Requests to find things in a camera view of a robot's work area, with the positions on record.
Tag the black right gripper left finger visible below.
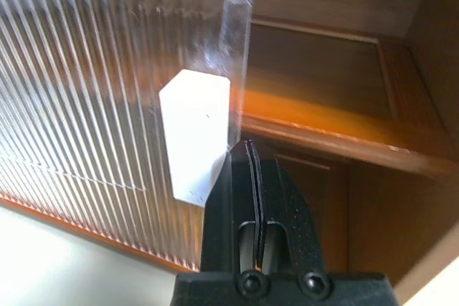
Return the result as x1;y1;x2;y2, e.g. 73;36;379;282
199;139;262;275

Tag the wooden cabinet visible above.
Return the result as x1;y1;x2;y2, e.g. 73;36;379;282
0;0;459;302

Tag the ribbed clear sliding door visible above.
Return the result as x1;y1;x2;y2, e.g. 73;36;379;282
0;0;256;274
0;0;223;271

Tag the white door handle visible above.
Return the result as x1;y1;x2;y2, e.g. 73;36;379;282
158;68;231;209

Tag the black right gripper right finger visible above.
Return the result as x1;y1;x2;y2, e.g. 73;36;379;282
249;139;328;274

